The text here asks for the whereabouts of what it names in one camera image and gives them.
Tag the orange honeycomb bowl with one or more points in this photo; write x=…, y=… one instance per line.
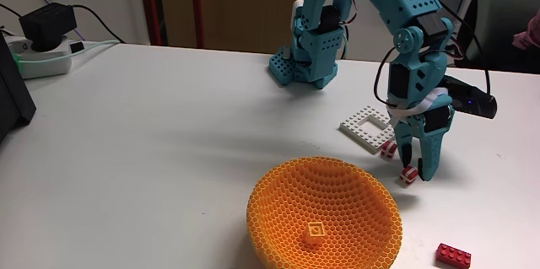
x=295, y=201

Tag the wooden door panel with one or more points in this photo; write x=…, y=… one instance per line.
x=240, y=7

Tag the black office chair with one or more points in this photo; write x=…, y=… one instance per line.
x=506, y=7

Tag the white power strip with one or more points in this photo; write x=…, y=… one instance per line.
x=42, y=66

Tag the black power adapter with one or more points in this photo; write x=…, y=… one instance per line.
x=46, y=24

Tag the red vertical frame bar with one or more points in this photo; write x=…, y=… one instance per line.
x=148, y=3

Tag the black webcam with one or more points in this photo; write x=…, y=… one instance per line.
x=472, y=102

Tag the person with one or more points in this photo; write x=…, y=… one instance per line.
x=529, y=35

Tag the yellow small lego cube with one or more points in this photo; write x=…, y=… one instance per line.
x=315, y=229

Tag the red lego brick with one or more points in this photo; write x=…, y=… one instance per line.
x=453, y=255

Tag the black monitor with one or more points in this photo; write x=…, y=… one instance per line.
x=10, y=100

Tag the black plug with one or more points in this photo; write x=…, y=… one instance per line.
x=77, y=46

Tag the white lego frame plate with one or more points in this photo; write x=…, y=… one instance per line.
x=352, y=127

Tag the red white small cube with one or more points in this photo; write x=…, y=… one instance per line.
x=388, y=150
x=408, y=175

